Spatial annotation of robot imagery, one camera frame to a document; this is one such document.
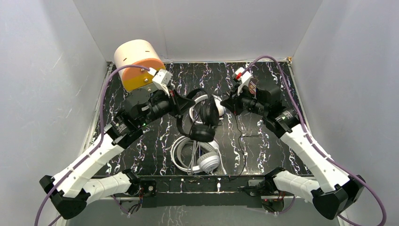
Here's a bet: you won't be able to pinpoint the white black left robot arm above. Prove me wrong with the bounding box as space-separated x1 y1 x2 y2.
40 89 199 219

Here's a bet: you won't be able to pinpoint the large white over-ear headphones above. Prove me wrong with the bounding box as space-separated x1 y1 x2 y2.
170 137 227 175

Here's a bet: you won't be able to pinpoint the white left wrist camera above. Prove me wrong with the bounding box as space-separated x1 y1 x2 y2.
152 69 173 97

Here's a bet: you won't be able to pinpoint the orange brown paperback book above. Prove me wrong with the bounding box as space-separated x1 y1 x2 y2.
248 78 259 96

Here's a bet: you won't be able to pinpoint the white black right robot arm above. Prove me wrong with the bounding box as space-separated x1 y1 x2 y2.
221 87 364 219

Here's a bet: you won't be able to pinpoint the black wired headphones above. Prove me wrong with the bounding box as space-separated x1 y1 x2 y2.
176 88 261 182

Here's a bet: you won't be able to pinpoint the pastel mini drawer cabinet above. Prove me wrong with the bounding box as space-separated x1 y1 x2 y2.
114 40 166 92

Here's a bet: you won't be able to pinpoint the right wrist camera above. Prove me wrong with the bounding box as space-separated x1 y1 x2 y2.
234 67 253 96

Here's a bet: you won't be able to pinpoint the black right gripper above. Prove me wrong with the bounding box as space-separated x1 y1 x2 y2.
220 83 267 117

